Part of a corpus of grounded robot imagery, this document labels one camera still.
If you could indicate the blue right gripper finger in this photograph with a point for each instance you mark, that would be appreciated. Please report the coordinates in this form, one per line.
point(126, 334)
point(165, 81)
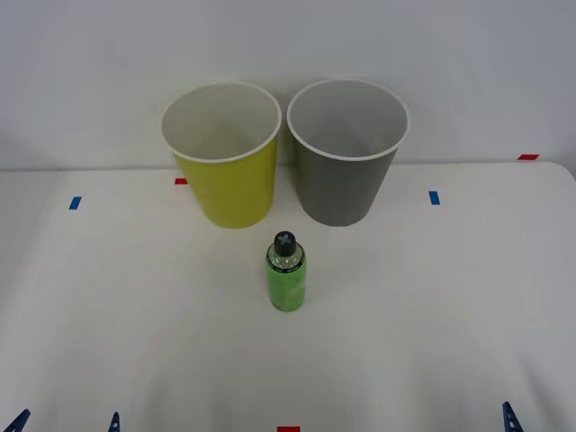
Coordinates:
point(512, 420)

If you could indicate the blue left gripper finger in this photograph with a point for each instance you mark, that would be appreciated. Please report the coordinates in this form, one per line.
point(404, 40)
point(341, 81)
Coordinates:
point(15, 424)
point(114, 425)

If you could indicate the green label plastic bottle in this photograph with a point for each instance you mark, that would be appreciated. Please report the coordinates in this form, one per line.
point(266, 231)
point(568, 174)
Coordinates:
point(287, 283)

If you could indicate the yellow-green plastic waste bin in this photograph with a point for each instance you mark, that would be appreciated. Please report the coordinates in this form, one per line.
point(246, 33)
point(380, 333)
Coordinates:
point(234, 189)

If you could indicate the grey plastic waste bin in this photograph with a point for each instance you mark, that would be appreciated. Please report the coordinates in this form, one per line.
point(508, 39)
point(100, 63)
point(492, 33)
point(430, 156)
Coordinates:
point(342, 189)

